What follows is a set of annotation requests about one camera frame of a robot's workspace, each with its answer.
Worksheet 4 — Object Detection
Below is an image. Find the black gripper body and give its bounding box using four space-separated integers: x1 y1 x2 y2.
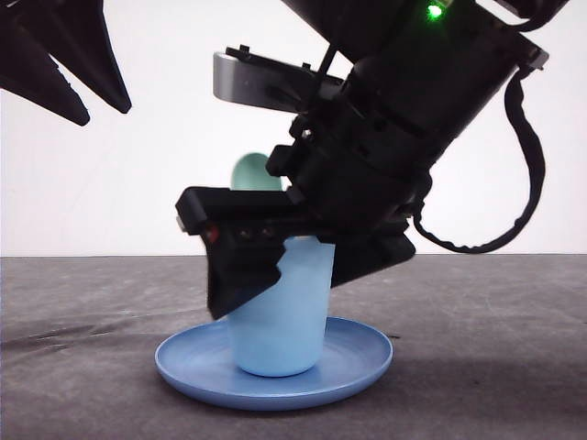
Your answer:
176 114 432 235

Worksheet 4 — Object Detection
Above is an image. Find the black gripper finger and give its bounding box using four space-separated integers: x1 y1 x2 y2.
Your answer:
202 231 285 320
1 27 90 126
315 228 415 290
1 1 131 114

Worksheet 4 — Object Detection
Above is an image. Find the light blue plastic cup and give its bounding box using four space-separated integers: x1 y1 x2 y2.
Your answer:
227 236 334 377

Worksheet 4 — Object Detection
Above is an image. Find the mint green plastic spoon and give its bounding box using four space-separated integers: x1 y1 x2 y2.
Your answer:
230 152 282 192

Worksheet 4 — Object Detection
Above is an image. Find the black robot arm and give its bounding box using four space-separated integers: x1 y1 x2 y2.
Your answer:
176 1 561 319

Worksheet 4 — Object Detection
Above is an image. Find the blue plastic plate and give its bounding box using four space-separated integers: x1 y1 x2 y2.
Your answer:
154 316 393 412

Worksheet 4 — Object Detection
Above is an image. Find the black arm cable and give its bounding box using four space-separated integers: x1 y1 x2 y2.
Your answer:
412 68 548 255

